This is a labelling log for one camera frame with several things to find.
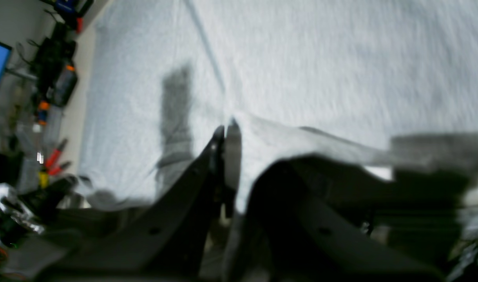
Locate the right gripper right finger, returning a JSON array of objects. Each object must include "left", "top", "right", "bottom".
[{"left": 225, "top": 119, "right": 447, "bottom": 282}]

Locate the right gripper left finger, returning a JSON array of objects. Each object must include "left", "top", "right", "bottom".
[{"left": 5, "top": 126, "right": 225, "bottom": 282}]

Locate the grey T-shirt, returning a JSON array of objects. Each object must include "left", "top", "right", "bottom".
[{"left": 77, "top": 0, "right": 478, "bottom": 212}]

